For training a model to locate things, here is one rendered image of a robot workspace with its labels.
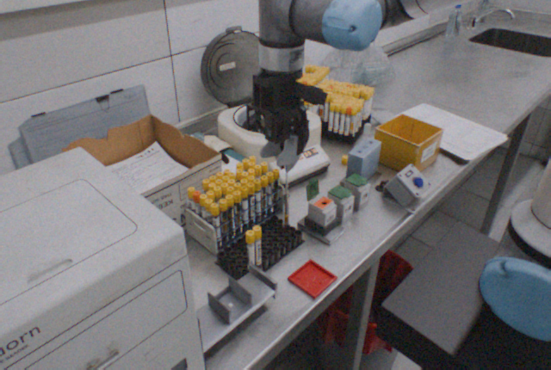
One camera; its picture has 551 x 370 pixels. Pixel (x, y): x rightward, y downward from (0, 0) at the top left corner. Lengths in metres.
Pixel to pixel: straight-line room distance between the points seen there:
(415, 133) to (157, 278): 0.91
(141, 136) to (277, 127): 0.50
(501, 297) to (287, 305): 0.37
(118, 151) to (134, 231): 0.62
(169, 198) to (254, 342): 0.33
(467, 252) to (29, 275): 0.70
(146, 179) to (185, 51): 0.40
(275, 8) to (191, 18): 0.60
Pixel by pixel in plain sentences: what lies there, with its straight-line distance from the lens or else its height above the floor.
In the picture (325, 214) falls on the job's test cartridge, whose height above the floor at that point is 0.94.
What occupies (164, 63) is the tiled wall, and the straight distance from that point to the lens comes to 1.20.
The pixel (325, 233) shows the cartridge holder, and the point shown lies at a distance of 0.91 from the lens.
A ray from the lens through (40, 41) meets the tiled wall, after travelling 1.05.
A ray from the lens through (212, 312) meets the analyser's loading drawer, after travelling 0.75.
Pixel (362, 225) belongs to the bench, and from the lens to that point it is 0.98.
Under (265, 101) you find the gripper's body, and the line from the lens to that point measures 0.71.
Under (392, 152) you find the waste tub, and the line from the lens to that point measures 1.16.
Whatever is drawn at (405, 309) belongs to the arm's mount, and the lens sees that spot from 0.73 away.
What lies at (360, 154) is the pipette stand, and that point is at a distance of 1.03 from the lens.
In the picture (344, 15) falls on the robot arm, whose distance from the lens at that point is 0.58.
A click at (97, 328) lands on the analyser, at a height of 1.11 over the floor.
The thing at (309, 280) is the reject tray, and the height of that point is 0.88.
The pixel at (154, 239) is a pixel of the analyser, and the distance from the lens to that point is 0.50.
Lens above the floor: 1.50
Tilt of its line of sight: 32 degrees down
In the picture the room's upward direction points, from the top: straight up
